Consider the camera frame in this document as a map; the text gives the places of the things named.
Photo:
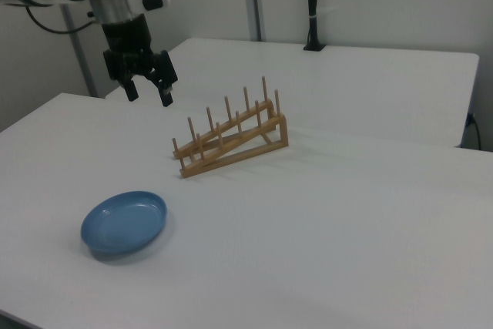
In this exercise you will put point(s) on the wooden plate rack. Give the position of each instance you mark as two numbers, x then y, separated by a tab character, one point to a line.
284	132

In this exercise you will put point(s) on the blue round plate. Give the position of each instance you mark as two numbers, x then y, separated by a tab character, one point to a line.
123	221

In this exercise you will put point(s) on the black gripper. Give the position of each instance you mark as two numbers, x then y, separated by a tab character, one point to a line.
127	40

